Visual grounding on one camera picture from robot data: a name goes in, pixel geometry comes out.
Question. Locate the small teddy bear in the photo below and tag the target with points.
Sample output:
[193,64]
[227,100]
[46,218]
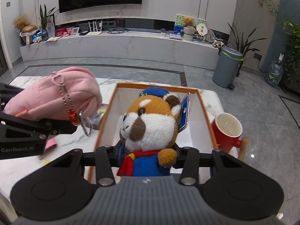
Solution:
[188,21]

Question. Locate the water dispenser bottle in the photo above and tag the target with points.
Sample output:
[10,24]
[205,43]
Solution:
[274,73]

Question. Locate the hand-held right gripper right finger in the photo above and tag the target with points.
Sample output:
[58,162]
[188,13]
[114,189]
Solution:
[189,164]

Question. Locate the orange cardboard box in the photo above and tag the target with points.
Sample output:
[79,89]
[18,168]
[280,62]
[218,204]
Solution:
[107,121]

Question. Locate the photo frame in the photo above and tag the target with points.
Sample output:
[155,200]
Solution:
[51,27]

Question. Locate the brown round ornament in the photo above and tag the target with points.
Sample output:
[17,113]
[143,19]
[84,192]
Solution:
[29,31]

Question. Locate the snake plant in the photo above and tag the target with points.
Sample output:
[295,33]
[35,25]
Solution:
[243,42]

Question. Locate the brown and white plush toy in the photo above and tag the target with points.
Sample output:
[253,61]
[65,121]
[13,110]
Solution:
[152,126]

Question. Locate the dried flower bunch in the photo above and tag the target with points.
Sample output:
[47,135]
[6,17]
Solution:
[20,21]

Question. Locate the white desk clock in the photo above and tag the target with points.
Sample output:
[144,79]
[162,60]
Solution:
[76,31]

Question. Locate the pink toy set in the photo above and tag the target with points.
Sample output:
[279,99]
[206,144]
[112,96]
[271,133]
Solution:
[63,31]

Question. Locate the blue snack bag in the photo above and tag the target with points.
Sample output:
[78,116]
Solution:
[39,37]

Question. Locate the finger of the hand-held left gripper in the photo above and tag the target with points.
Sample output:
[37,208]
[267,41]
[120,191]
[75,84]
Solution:
[35,126]
[8,91]

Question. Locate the green potted plant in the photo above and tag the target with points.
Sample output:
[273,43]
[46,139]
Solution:
[45,16]

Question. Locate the painted picture card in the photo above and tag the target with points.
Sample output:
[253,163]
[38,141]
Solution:
[178,24]

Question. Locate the patterned plate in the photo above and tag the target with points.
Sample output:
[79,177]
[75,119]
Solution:
[210,36]

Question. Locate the round hand fan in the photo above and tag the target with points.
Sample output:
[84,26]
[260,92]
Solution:
[201,29]

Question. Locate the ivy plant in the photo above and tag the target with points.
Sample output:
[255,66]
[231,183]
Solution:
[293,51]

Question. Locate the white woven basket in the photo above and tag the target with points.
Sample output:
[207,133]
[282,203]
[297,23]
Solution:
[188,34]

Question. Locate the grey trash can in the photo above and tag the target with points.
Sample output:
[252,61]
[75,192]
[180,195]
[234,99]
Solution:
[226,68]

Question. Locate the white router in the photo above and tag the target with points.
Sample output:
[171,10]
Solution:
[94,31]

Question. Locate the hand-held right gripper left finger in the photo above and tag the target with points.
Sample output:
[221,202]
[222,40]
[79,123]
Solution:
[103,164]

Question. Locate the wooden stick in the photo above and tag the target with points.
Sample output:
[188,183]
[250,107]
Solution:
[243,148]

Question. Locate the wall socket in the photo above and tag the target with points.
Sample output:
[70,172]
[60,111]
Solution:
[257,56]

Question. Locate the black and white toy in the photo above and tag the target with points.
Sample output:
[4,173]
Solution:
[218,43]

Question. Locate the pink backpack-shaped pouch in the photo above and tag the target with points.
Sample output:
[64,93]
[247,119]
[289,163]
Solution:
[46,93]

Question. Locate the marble television cabinet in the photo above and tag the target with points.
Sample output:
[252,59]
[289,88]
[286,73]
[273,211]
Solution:
[117,46]

